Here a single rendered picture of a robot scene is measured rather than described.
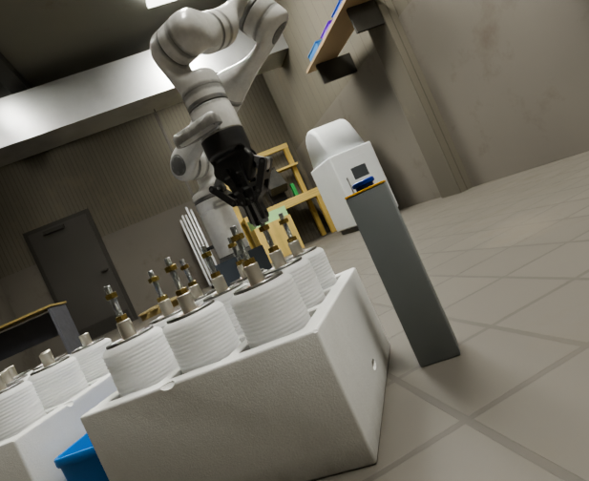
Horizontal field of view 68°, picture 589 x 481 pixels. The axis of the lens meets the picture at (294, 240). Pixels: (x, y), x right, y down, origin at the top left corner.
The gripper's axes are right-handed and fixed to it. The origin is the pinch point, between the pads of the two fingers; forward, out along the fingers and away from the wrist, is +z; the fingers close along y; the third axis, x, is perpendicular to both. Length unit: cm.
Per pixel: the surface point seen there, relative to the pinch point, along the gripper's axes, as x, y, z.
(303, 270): 1.6, -4.4, 11.5
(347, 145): -406, 110, -55
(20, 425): 24, 46, 16
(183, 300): 15.0, 8.3, 7.8
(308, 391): 18.4, -7.7, 23.9
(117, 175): -519, 563, -217
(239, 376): 20.1, 0.1, 19.2
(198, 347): 18.2, 6.5, 14.4
